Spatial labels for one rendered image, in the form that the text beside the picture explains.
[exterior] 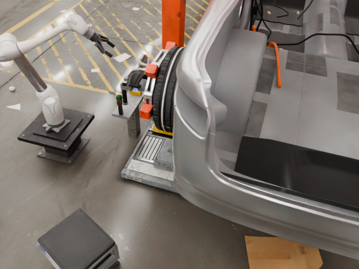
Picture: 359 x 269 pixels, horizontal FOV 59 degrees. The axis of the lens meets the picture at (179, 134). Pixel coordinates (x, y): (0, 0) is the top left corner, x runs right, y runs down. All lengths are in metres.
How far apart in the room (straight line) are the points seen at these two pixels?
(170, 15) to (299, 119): 1.34
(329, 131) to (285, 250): 1.01
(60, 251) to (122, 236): 0.56
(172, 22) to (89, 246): 1.84
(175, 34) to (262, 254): 1.91
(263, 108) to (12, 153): 2.40
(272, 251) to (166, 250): 0.81
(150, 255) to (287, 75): 1.68
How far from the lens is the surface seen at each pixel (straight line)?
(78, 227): 2.34
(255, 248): 2.65
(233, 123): 2.04
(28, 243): 2.80
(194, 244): 2.60
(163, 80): 2.18
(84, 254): 2.24
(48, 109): 2.95
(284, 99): 2.28
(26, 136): 3.13
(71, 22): 2.66
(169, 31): 2.82
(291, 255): 2.71
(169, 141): 2.94
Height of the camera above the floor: 2.31
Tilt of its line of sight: 44 degrees down
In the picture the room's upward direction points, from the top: 3 degrees clockwise
